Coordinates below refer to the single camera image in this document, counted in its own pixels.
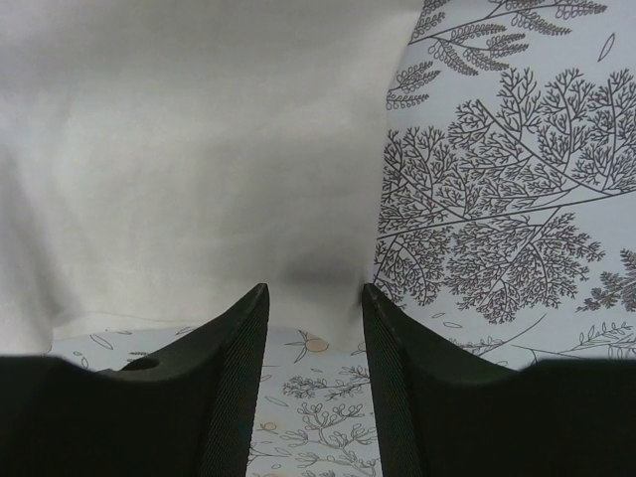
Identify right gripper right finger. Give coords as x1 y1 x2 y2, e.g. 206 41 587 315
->
362 284 635 476

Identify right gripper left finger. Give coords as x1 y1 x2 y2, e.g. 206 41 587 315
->
1 284 269 476

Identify white t shirt red print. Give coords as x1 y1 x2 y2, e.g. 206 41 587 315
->
1 1 422 354

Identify floral table cloth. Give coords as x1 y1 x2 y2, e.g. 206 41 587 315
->
49 0 636 477

